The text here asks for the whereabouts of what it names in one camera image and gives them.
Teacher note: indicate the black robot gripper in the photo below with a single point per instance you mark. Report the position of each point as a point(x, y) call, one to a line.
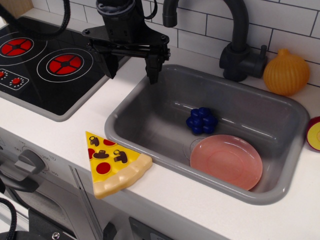
point(127, 37)

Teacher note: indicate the blue toy blueberries cluster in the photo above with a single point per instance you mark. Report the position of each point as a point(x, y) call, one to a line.
point(202, 121)

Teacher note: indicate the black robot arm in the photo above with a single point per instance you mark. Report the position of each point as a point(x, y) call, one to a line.
point(122, 9)

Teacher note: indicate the grey plastic sink basin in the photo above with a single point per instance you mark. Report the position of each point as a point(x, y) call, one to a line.
point(152, 120)

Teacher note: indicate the pink plastic plate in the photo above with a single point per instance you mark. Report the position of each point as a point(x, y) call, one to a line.
point(228, 158)

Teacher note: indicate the black toy stove top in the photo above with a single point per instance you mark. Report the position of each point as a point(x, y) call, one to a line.
point(51, 78)

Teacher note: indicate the toy pizza slice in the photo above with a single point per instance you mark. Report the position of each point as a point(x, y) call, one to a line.
point(113, 166)

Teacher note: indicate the dark grey toy faucet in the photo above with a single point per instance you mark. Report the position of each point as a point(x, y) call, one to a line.
point(237, 59)

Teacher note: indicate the grey oven knob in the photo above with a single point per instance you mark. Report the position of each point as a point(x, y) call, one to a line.
point(29, 162)

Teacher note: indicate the grey toy oven front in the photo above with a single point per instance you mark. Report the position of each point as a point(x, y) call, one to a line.
point(58, 205)

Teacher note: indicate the yellow toy onion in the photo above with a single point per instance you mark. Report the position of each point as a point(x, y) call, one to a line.
point(286, 74)

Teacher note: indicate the purple yellow toy fruit half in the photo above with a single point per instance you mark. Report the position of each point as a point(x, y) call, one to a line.
point(313, 133)

